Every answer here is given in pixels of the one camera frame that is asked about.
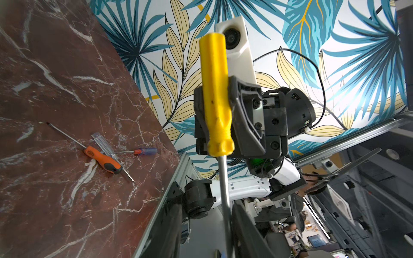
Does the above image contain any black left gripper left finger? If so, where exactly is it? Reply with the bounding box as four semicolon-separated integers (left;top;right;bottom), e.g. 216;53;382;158
140;204;183;258

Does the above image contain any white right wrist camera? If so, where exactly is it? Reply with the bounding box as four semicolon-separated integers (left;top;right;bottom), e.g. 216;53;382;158
215;16;258;84

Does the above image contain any clear-handled small screwdriver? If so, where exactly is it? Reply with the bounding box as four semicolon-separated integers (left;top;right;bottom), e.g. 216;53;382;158
92;132;119;161

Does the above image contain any small red-blue precision screwdriver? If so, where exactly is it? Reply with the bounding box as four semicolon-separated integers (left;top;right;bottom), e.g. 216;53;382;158
118;148;158;156

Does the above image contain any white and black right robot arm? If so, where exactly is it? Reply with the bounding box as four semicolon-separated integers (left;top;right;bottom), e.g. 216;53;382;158
182;47;327;219

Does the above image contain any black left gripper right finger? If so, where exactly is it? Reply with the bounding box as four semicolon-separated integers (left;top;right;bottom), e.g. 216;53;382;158
231;203;275;258

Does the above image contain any small yellow screwdriver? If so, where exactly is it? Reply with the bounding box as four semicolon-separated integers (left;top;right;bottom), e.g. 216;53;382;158
200;33;234;258

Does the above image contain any orange precision screwdriver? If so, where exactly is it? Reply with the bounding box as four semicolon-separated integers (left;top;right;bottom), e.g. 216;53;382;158
46;122;134;182

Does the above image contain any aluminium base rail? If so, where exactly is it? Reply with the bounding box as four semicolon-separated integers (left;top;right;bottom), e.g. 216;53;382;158
132;152;197;258

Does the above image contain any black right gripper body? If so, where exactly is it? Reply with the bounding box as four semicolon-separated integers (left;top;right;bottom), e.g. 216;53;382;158
193;75;289;160

